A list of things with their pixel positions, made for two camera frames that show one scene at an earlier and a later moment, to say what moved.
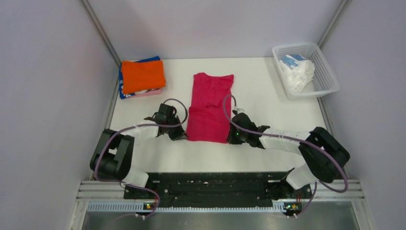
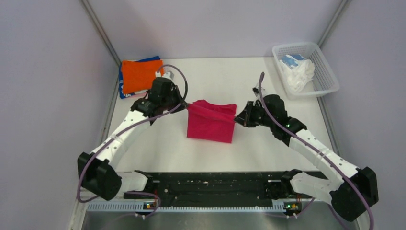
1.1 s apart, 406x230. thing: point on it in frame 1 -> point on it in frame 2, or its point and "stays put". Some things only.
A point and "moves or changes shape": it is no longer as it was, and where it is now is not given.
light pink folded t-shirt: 147,93 stays put
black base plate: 216,186 stays put
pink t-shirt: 208,118 moves or changes shape
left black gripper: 180,134 -> 174,89
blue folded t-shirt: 126,96 stays put
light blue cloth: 290,60 stays put
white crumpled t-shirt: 300,76 stays put
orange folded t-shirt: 139,75 stays put
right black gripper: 231,138 -> 245,118
